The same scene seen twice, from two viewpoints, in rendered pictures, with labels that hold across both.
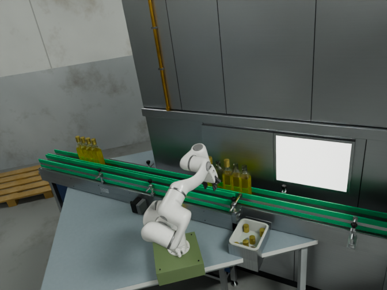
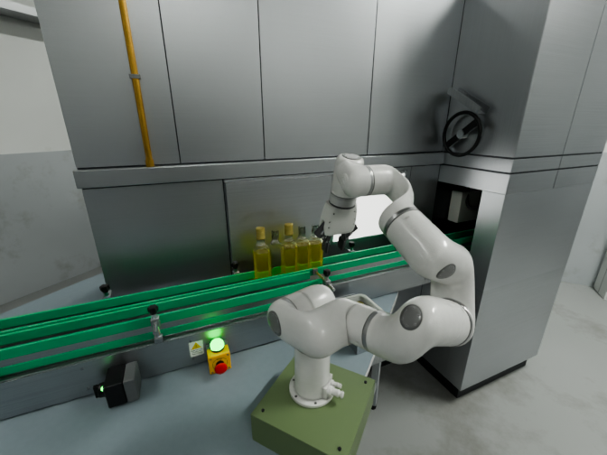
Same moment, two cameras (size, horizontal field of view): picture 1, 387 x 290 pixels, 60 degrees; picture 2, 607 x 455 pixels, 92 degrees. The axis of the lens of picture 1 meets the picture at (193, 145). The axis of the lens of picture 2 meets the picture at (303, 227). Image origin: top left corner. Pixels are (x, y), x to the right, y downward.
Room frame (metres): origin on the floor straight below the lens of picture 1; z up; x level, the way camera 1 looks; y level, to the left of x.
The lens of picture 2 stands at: (1.07, 0.69, 1.53)
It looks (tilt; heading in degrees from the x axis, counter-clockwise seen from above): 19 degrees down; 305
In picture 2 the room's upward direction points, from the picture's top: straight up
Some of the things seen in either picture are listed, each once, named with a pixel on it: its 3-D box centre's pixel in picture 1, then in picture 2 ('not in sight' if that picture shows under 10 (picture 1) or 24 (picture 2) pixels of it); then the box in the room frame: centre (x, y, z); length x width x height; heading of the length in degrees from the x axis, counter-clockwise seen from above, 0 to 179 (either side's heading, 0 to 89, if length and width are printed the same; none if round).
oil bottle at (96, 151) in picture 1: (97, 155); not in sight; (2.33, 0.76, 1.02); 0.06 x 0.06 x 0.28; 58
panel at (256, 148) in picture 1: (270, 156); (325, 211); (1.73, -0.46, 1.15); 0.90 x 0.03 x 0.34; 58
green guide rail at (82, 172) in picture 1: (119, 180); (37, 354); (2.06, 0.57, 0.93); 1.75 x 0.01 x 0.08; 58
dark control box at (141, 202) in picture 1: (139, 206); (123, 384); (1.90, 0.44, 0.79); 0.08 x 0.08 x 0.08; 58
